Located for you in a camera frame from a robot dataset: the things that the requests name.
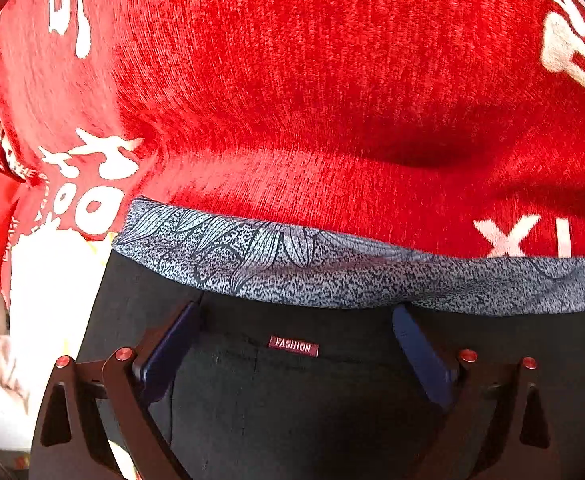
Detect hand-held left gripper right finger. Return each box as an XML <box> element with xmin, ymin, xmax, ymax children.
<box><xmin>392</xmin><ymin>305</ymin><xmax>585</xmax><ymax>480</ymax></box>

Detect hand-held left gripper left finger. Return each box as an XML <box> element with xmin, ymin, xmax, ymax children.
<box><xmin>29</xmin><ymin>301</ymin><xmax>203</xmax><ymax>480</ymax></box>

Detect black pants with grey waistband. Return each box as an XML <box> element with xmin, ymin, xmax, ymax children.
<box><xmin>76</xmin><ymin>197</ymin><xmax>585</xmax><ymax>480</ymax></box>

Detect white printed cloth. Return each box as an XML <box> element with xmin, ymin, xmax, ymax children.
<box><xmin>0</xmin><ymin>227</ymin><xmax>119</xmax><ymax>461</ymax></box>

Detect red printed blanket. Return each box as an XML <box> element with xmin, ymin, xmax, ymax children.
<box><xmin>0</xmin><ymin>0</ymin><xmax>585</xmax><ymax>311</ymax></box>

